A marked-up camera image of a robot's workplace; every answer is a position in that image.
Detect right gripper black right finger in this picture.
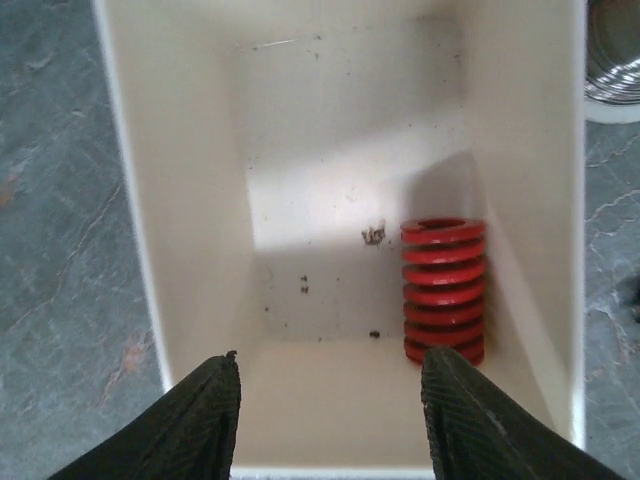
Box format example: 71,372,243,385
421,347,620,479

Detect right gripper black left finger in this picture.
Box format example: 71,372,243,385
51,350,241,479

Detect red spring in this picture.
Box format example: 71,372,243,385
401,217,487,365

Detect white small parts box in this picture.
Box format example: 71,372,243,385
94,1,586,479

